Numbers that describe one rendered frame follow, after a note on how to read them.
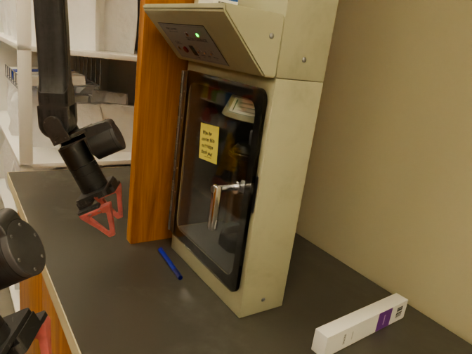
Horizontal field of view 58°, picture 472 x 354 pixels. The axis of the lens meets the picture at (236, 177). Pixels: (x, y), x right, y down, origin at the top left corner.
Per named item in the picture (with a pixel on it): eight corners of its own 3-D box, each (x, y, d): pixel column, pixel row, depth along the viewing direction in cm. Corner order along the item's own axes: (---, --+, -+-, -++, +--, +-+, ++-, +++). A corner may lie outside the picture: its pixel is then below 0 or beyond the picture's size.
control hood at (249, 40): (187, 59, 95) (192, 12, 92) (276, 78, 70) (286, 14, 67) (139, 54, 89) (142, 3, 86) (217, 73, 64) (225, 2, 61)
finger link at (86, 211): (130, 220, 94) (110, 183, 91) (125, 234, 87) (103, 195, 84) (102, 232, 94) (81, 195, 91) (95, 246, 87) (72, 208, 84)
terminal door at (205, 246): (172, 230, 107) (187, 69, 95) (238, 295, 83) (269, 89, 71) (169, 231, 106) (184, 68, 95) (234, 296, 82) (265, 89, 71)
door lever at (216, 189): (234, 229, 81) (227, 224, 83) (241, 182, 78) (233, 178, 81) (210, 233, 78) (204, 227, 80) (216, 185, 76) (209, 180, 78)
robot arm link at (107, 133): (53, 113, 90) (39, 120, 82) (102, 92, 89) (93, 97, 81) (81, 163, 94) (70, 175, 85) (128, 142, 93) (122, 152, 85)
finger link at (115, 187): (135, 208, 100) (116, 173, 97) (130, 220, 94) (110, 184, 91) (109, 219, 101) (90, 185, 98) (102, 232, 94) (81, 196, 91)
